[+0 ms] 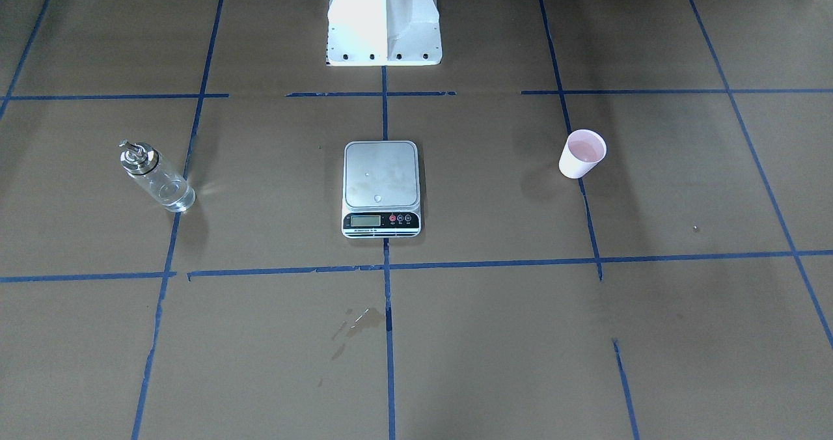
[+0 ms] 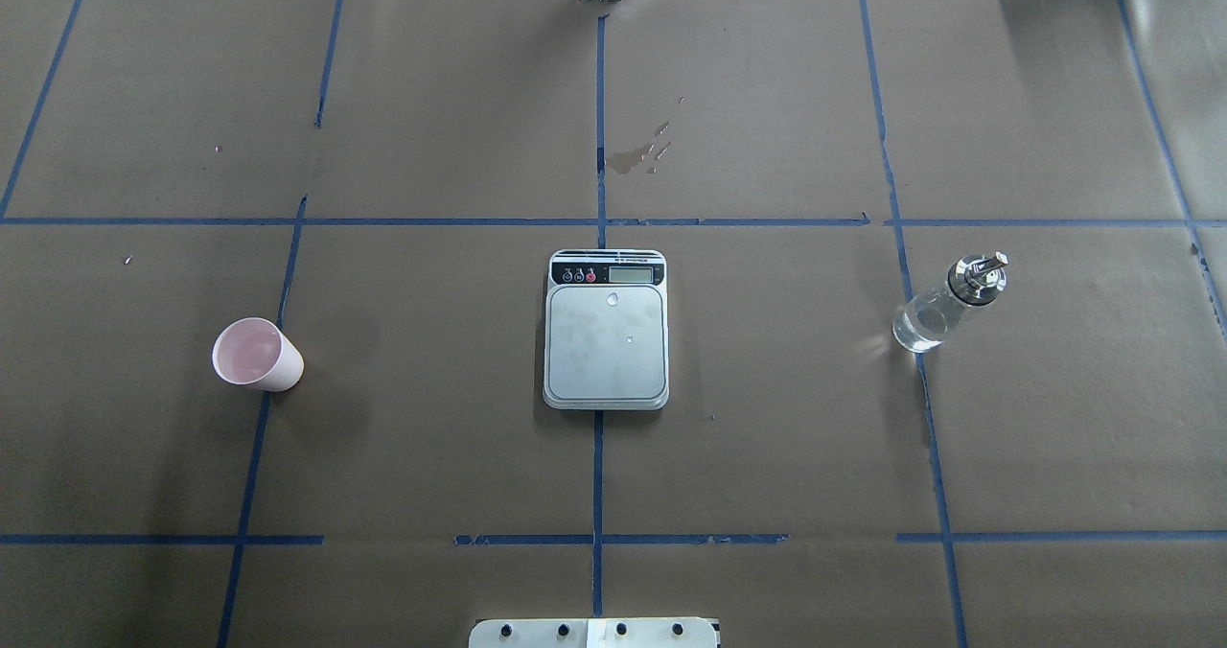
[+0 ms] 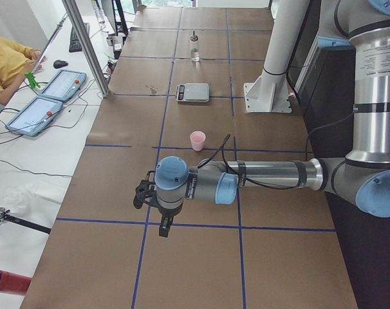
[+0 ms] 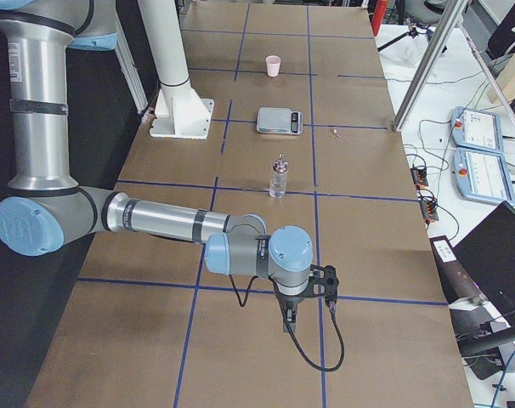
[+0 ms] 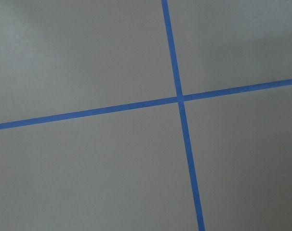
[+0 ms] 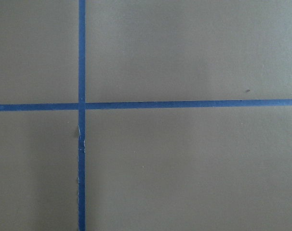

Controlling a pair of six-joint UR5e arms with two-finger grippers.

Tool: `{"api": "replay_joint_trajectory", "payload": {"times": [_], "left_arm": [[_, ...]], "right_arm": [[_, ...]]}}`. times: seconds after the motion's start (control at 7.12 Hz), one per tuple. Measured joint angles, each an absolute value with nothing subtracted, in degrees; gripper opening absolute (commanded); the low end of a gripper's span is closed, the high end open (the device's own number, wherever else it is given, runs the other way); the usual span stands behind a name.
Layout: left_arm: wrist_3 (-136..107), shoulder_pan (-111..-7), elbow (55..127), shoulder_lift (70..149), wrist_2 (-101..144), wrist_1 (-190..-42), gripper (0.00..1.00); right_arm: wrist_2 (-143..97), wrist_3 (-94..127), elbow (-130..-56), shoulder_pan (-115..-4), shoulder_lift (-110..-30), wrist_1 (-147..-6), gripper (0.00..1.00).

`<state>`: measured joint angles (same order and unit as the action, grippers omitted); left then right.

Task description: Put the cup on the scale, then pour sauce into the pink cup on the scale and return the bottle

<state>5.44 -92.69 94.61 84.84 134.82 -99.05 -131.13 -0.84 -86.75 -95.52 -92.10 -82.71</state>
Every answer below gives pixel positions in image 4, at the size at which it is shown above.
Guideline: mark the pink paper cup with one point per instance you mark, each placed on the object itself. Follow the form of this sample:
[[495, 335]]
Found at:
[[273, 65]]

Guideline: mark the glass sauce dispenser bottle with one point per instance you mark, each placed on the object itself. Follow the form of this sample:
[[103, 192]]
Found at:
[[279, 175]]

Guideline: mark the grey digital kitchen scale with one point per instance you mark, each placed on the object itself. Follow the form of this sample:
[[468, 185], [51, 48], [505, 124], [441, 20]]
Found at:
[[279, 121]]

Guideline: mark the orange black connector block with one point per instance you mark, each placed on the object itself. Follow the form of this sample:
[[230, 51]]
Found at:
[[419, 176]]

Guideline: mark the black computer monitor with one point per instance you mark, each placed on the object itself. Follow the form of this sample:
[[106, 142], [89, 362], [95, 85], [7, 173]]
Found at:
[[488, 254]]

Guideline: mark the lower teach pendant tablet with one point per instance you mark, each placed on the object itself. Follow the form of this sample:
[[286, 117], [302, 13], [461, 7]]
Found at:
[[482, 176]]

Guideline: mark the teach pendant tablet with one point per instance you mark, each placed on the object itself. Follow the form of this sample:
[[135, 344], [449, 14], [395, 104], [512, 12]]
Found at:
[[482, 176], [476, 129]]

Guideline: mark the upper teach pendant tablet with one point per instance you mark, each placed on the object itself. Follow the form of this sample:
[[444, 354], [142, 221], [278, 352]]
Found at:
[[476, 129]]

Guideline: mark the white pedestal column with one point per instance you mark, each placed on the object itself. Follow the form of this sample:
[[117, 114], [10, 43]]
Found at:
[[180, 113]]

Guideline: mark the aluminium frame post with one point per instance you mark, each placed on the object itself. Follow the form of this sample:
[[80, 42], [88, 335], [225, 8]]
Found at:
[[451, 16]]

